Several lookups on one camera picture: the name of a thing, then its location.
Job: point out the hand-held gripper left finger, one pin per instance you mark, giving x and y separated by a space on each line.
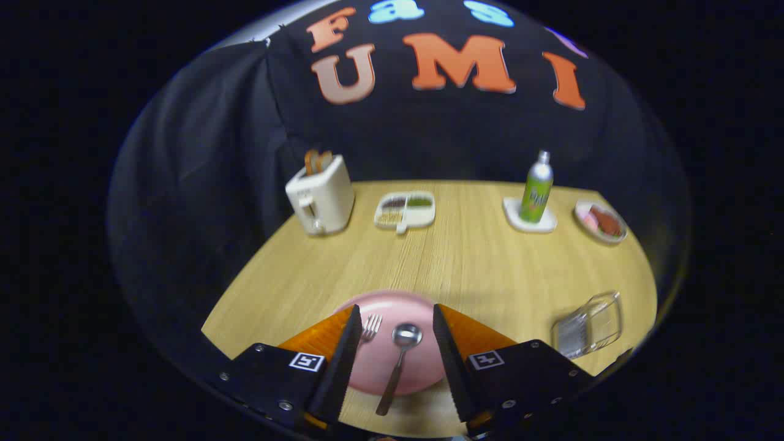
340 367

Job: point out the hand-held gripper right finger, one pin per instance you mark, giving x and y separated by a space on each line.
453 361

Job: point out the pink round plate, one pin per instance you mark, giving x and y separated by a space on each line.
373 367

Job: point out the white divided dish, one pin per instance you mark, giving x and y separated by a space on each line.
422 215

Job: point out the white square coaster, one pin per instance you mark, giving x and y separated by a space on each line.
511 215

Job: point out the yellow soybeans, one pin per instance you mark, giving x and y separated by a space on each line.
389 217

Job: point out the green beans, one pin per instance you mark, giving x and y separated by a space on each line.
419 201

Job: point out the dark brown beans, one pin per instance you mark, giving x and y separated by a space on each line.
395 202

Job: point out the cream white toaster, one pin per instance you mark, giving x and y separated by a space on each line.
327 196

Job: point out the green soda bottle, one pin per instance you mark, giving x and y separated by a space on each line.
537 196

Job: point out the pink ham slices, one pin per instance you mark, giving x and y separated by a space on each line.
588 222

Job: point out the white oval plate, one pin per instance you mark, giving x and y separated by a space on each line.
585 211

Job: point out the brown meat piece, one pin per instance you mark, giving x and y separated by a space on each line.
606 222

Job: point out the brown toast slice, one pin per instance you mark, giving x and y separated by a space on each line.
317 161

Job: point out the black backdrop cloth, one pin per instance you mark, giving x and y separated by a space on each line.
429 135

